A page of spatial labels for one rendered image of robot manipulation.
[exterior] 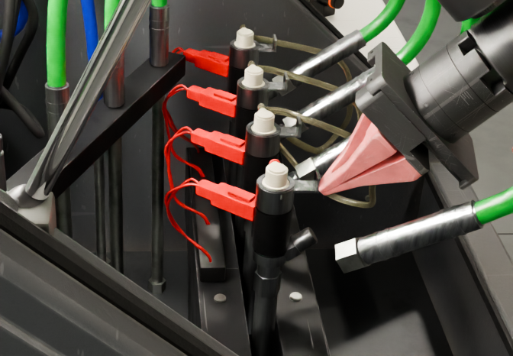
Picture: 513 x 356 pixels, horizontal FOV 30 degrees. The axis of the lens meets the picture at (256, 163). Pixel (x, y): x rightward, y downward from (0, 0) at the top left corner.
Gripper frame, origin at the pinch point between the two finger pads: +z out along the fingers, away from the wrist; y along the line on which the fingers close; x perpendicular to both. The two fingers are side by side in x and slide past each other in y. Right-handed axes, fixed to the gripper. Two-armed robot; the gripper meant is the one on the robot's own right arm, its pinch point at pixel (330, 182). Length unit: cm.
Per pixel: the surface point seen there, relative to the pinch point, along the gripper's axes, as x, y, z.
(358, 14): -68, -11, 8
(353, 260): 10.1, -1.0, -1.7
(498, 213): 11.3, -3.2, -11.1
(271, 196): 1.9, 2.6, 3.2
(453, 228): 11.1, -2.4, -8.3
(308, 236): 0.3, -2.4, 4.2
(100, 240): -22.8, 0.8, 33.6
